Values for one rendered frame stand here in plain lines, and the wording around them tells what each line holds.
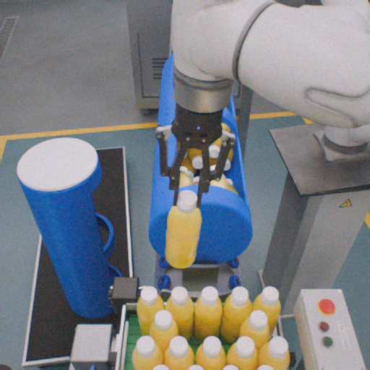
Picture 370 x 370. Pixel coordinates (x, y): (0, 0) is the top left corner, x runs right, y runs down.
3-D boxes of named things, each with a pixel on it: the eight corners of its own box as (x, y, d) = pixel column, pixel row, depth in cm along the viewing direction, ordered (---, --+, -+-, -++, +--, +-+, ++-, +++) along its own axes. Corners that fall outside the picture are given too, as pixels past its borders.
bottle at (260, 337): (234, 341, 108) (241, 307, 95) (260, 341, 108) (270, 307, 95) (235, 367, 103) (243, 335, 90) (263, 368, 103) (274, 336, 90)
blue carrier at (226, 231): (227, 102, 180) (229, 42, 160) (249, 267, 118) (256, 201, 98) (165, 105, 181) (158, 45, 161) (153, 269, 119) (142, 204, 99)
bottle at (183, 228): (179, 274, 89) (186, 223, 75) (158, 254, 92) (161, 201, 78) (201, 256, 92) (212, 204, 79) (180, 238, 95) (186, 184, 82)
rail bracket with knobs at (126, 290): (148, 295, 118) (145, 276, 111) (146, 318, 113) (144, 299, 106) (114, 295, 118) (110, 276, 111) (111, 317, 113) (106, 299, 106)
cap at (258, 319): (248, 313, 94) (249, 310, 92) (264, 313, 94) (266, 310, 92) (250, 329, 91) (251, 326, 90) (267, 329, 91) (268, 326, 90)
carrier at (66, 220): (88, 331, 188) (136, 295, 202) (40, 206, 126) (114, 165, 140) (58, 291, 203) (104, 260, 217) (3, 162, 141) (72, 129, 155)
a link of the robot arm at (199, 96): (175, 46, 60) (173, 81, 64) (170, 79, 53) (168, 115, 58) (235, 53, 60) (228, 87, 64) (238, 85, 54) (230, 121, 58)
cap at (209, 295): (220, 298, 97) (221, 294, 95) (209, 308, 95) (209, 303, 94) (209, 287, 99) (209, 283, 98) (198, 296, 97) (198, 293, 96)
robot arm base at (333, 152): (355, 123, 157) (358, 110, 153) (377, 159, 141) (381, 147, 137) (308, 127, 157) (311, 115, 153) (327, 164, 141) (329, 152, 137)
